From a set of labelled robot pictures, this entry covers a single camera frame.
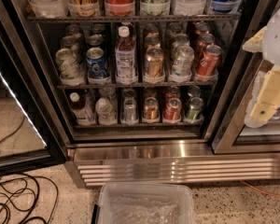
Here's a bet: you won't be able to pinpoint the clear water bottle bottom shelf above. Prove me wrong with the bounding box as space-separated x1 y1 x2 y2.
95 98 117 125

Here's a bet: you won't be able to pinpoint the black cables on floor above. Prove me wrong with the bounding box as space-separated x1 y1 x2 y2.
0 115 60 224

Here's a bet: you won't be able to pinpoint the blue pepsi can middle shelf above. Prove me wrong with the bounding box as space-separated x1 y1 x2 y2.
86 47 111 84

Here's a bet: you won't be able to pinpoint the clear plastic bin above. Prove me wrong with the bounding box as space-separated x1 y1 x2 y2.
95 182 196 224

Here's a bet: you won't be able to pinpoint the stainless steel fridge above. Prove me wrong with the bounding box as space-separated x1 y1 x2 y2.
9 0 280 188

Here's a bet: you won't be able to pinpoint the orange cable on floor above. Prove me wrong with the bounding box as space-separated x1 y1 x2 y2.
239 180 280 199

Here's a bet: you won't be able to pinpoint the white green can middle shelf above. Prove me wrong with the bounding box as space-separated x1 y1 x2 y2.
55 49 85 86

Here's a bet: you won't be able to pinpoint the white sprite can middle shelf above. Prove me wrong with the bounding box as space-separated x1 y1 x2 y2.
169 45 194 83

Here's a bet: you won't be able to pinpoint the brown tea bottle bottom shelf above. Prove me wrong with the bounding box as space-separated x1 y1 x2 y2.
69 92 95 126

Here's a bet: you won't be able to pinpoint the yellow can top shelf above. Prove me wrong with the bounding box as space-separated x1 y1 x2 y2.
67 0 99 18

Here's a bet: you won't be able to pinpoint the gold can middle shelf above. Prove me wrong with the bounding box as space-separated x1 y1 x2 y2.
144 47 165 84

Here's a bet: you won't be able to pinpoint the brown tea bottle middle shelf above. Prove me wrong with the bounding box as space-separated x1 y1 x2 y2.
115 25 137 85

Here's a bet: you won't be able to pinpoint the green can bottom shelf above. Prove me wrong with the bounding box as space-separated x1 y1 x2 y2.
185 97 204 123

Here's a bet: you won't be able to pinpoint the red can bottom shelf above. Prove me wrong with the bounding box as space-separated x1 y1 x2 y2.
163 98 182 123

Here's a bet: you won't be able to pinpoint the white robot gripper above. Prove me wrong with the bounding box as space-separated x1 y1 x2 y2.
242 8 280 128

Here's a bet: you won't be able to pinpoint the gold can shelf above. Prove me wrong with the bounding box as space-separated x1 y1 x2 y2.
143 97 160 123
144 47 165 84

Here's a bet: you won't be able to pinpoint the red can top shelf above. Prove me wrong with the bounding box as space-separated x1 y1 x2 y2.
105 0 134 16

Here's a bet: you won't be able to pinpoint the silver blue redbull can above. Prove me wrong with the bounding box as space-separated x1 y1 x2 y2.
121 98 138 125

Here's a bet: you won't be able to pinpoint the brown tea bottle shelf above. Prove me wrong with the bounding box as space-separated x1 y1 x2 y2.
115 25 137 85
69 92 95 126

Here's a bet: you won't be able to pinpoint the red coke can middle shelf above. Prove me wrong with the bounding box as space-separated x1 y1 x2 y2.
195 45 222 81

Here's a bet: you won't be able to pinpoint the gold can bottom shelf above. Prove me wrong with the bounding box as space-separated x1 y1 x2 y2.
143 97 160 123

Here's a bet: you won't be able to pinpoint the open glass fridge door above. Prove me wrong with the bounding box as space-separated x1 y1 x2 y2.
0 0 66 176

